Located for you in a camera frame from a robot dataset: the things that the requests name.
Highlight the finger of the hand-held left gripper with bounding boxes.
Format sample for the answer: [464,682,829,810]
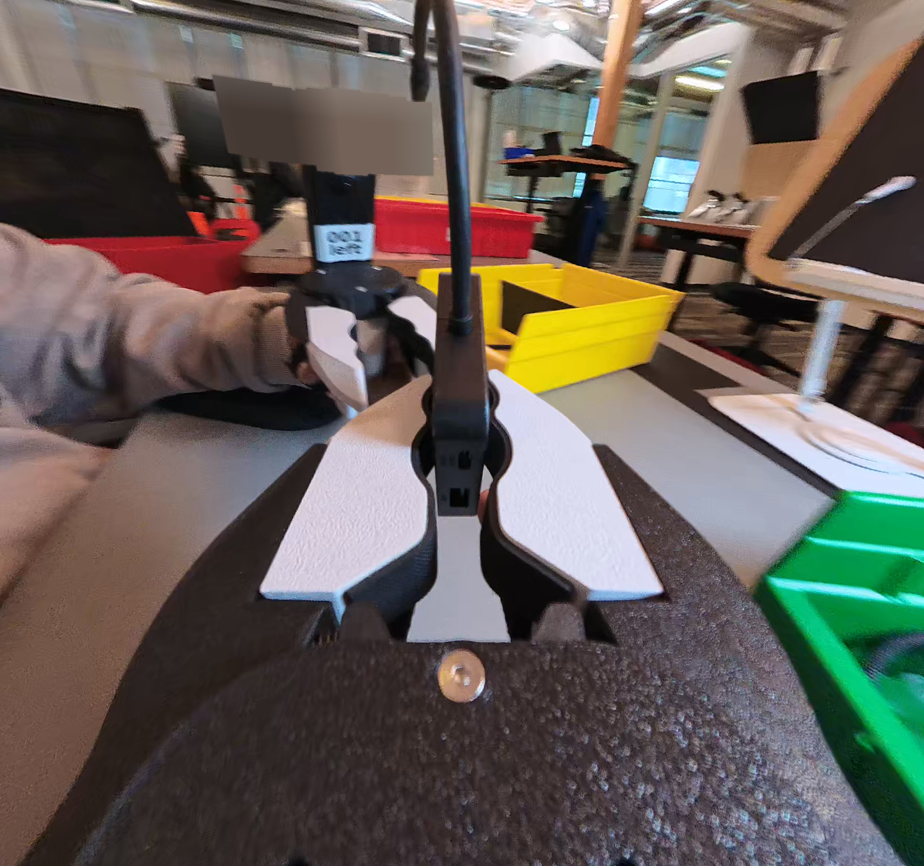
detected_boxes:
[303,305,371,411]
[386,294,439,380]

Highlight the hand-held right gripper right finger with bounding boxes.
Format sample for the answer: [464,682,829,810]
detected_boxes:
[478,369,665,642]

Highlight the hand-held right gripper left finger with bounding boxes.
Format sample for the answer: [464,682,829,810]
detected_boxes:
[258,375,439,642]

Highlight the black hdmi switch hub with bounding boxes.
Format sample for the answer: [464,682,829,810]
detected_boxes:
[410,0,501,518]

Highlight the yellow plastic bin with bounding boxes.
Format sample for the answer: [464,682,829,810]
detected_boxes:
[417,262,687,394]

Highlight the green plastic bin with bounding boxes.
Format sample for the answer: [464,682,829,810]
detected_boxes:
[753,491,924,863]

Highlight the black textured pad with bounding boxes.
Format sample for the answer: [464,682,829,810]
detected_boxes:
[155,384,346,433]

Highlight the black bin divider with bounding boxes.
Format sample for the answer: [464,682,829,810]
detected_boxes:
[500,280,578,336]

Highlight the blue cloth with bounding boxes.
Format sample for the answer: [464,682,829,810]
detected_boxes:
[574,180,607,268]

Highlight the background standing desk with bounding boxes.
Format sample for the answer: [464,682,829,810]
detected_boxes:
[498,128,638,214]

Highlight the white panel stand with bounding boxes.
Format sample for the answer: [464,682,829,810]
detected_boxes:
[707,177,924,499]

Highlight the black monitor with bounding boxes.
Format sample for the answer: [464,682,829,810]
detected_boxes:
[0,87,199,241]
[166,81,243,168]

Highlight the black office chair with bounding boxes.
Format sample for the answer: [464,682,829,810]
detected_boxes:
[711,280,820,376]

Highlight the window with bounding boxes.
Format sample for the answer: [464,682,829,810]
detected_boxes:
[642,155,701,216]

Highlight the clear stand with tools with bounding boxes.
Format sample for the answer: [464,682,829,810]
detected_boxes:
[682,189,759,226]

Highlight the plywood and black chair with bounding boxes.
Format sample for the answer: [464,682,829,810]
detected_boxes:
[740,71,825,196]

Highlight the wooden post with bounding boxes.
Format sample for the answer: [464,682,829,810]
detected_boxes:
[590,0,651,153]

